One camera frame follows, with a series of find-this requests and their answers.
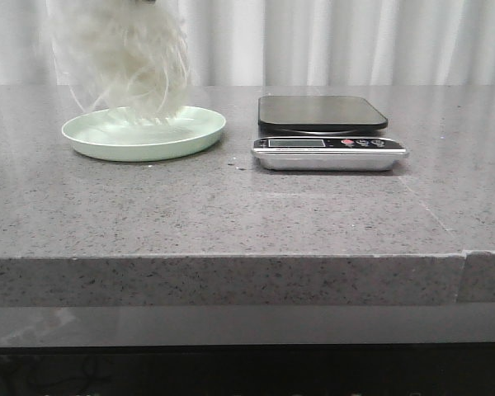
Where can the white vermicelli noodle bundle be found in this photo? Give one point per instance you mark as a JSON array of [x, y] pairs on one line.
[[123, 54]]

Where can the white pleated curtain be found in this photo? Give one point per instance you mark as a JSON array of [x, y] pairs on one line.
[[339, 43]]

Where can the black silver kitchen scale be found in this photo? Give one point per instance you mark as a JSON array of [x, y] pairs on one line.
[[323, 133]]

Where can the pale green round plate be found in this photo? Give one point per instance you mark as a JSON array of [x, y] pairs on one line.
[[119, 135]]

